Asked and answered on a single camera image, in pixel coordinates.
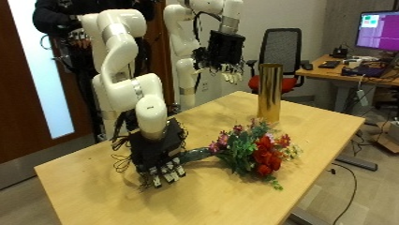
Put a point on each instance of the cardboard box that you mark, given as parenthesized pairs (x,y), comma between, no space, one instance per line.
(386,139)

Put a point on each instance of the black keyboard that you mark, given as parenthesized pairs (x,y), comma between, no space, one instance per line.
(329,64)

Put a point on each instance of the white power adapter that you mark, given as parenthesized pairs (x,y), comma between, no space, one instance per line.
(363,97)

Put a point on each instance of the computer monitor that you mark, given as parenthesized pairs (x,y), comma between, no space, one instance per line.
(381,31)

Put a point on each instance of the person in black clothes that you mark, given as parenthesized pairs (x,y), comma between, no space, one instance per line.
(50,15)

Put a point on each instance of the artificial flower bouquet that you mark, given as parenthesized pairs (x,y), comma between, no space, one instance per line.
(267,153)

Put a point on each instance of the wooden office desk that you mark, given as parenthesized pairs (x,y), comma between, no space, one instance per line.
(320,72)

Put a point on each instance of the black desk phone device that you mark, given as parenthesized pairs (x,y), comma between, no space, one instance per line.
(340,52)

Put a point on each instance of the gold cylindrical metal vase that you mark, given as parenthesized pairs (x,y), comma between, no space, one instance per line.
(271,93)

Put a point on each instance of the dark laptop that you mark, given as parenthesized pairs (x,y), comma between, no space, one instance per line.
(372,70)

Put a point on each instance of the black mesh red-seat office chair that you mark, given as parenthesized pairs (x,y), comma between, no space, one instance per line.
(281,47)

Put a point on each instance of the black computer mouse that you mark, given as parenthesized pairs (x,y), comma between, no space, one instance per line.
(308,66)

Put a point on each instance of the grey table foot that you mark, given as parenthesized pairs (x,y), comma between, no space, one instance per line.
(357,162)

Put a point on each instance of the brown door with glass panel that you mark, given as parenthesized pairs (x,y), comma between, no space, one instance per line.
(17,93)

